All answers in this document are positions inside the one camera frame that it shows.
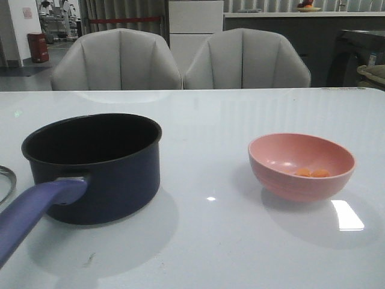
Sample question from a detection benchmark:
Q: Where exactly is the beige cushion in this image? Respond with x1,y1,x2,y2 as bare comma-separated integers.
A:
357,64,385,91

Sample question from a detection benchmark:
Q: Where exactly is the grey chair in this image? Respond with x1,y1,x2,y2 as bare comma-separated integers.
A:
183,28,311,90
51,28,182,91

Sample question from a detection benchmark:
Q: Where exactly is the orange ham piece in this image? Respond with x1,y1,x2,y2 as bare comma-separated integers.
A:
295,167,312,177
310,169,330,178

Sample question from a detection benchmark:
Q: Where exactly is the grey curtain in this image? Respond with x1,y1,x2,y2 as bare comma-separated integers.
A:
79,0,169,38

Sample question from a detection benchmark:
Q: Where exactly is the dark side table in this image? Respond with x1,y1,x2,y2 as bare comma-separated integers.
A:
327,30,384,87

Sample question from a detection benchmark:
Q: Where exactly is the white cabinet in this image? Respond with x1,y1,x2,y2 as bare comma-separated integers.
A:
168,1,224,73

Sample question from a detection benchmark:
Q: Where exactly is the fruit plate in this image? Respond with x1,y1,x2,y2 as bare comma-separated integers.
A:
296,0,321,13

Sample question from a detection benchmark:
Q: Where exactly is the left grey chair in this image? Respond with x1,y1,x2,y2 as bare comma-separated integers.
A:
51,28,182,91

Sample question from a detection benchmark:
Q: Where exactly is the glass lid with blue knob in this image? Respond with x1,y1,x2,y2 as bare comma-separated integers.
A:
0,166,17,205

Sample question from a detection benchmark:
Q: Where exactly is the pink bowl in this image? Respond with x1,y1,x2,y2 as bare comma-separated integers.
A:
248,133,356,202

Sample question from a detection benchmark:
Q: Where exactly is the right grey chair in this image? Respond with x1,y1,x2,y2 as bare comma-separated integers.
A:
183,28,311,90

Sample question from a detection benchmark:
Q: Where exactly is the dark blue saucepan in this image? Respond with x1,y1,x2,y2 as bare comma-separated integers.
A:
1,113,162,264

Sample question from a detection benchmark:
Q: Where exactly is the grey counter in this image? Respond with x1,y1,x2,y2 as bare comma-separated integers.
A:
224,11,384,87

